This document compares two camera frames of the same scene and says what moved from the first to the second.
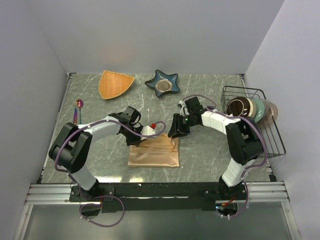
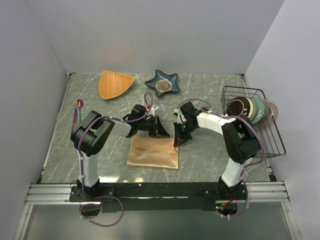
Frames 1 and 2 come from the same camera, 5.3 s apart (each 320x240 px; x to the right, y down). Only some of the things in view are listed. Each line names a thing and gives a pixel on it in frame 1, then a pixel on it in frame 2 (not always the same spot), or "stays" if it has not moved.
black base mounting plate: x=124 y=197 stays
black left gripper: x=136 y=142 to x=157 y=128
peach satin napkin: x=160 y=151 stays
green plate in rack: x=260 y=110 stays
